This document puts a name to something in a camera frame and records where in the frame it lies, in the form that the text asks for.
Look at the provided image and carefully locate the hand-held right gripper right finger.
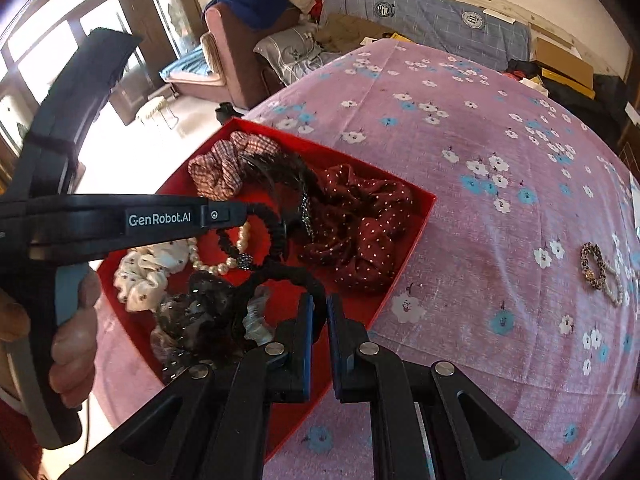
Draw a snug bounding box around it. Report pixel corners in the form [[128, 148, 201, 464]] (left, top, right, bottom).
[[326, 293, 576, 480]]

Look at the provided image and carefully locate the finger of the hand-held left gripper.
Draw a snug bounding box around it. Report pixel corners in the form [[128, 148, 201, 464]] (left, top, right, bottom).
[[206, 201, 249, 233]]

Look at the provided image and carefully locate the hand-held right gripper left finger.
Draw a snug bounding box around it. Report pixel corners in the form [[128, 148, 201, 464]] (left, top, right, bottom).
[[57, 292, 316, 480]]

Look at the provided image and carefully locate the large pearl bracelet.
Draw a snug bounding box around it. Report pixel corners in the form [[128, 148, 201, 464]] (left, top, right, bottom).
[[189, 221, 254, 277]]

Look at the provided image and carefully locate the black spiral hair tie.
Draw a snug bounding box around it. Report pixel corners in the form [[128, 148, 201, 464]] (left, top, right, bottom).
[[216, 204, 289, 267]]

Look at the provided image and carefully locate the red plaid scrunchie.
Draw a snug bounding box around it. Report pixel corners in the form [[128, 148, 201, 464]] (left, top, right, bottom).
[[188, 131, 282, 199]]

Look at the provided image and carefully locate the black hair claw clip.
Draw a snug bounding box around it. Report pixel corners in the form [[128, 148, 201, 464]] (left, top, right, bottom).
[[239, 152, 323, 242]]

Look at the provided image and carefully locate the black thick hair tie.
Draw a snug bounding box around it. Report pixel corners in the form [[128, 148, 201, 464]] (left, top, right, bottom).
[[239, 259, 327, 323]]

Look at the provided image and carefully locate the white dotted scrunchie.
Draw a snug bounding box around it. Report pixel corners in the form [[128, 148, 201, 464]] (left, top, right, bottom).
[[113, 239, 199, 312]]

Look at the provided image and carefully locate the dark mesh scrunchie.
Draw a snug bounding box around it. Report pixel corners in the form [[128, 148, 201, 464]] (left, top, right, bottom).
[[150, 269, 273, 381]]

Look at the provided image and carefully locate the dark red polka dot scrunchie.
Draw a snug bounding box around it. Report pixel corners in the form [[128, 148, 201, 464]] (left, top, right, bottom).
[[299, 164, 416, 294]]

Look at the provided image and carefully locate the red box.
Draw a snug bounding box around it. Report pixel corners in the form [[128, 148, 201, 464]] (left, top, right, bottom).
[[96, 117, 437, 462]]

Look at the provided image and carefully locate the person's left hand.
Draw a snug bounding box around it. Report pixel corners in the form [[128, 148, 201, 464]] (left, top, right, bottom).
[[0, 271, 102, 407]]

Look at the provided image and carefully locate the white stool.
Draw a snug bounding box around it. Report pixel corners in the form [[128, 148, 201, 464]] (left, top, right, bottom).
[[135, 97, 181, 132]]

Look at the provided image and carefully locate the blue cushion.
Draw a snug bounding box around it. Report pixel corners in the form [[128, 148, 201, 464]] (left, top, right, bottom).
[[165, 42, 227, 87]]

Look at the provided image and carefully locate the brown armchair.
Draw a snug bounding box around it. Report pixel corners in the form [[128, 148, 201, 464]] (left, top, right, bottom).
[[204, 0, 302, 111]]

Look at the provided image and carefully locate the grey patterned pillow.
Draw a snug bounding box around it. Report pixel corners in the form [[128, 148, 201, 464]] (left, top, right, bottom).
[[252, 25, 342, 87]]

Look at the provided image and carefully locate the pink floral bedsheet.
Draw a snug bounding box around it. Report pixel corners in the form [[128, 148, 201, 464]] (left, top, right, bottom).
[[92, 37, 640, 480]]

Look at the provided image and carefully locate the blue clothing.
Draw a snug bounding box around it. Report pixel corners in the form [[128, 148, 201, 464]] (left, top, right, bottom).
[[209, 0, 297, 32]]

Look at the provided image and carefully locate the wooden glass door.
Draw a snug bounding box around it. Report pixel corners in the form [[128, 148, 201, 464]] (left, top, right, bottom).
[[0, 0, 206, 171]]

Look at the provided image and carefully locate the khaki cloth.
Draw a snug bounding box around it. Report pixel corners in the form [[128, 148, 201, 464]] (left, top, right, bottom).
[[315, 14, 397, 54]]

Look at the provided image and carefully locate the blue plaid folded quilt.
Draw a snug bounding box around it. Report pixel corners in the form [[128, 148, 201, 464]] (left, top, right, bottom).
[[320, 0, 532, 69]]

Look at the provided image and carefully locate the yellow flat box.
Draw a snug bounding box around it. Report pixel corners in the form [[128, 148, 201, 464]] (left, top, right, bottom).
[[540, 70, 597, 101]]

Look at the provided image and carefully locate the brown cardboard box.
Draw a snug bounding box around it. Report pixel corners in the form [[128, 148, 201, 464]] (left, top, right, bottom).
[[531, 37, 596, 92]]

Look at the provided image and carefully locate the leopard print hair tie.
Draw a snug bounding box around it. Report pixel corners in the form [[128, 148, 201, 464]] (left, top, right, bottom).
[[580, 242, 609, 291]]

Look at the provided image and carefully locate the small pearl hair tie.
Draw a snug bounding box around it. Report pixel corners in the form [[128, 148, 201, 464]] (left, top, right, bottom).
[[599, 259, 632, 307]]

